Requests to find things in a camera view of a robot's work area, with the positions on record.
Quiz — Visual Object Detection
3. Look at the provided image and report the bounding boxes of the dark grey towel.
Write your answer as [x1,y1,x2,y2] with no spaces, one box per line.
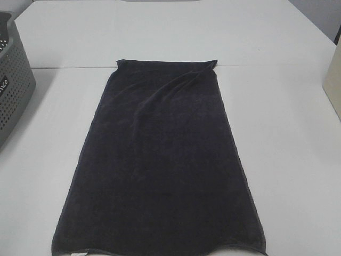
[51,60,266,255]

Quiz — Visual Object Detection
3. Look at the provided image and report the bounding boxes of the grey perforated plastic basket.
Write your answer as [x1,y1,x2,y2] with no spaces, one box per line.
[1,11,36,145]

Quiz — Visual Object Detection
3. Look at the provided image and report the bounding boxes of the beige box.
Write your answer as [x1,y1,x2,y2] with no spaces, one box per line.
[323,28,340,119]

